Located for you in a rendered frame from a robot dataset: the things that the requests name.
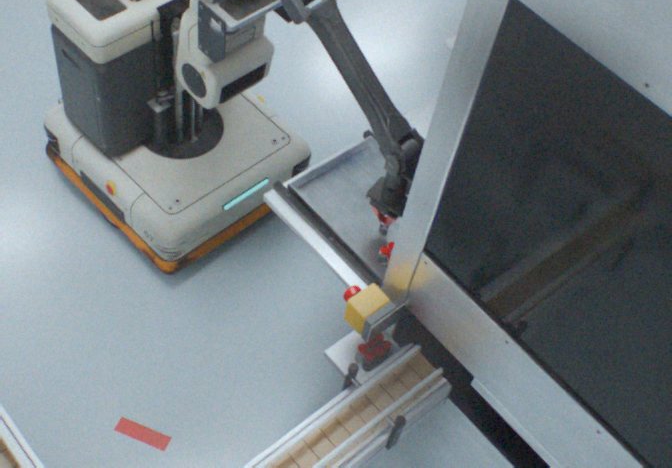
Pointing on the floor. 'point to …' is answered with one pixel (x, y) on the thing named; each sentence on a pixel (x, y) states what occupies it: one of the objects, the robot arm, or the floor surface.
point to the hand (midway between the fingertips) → (385, 220)
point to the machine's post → (449, 124)
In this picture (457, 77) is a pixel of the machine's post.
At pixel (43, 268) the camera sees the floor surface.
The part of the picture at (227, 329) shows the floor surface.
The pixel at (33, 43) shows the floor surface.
